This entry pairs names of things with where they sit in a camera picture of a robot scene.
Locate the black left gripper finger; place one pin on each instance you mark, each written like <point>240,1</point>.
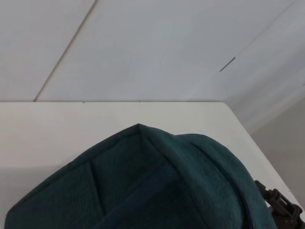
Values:
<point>283,207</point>

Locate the dark teal insulated lunch bag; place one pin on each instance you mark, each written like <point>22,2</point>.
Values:
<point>155,186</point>

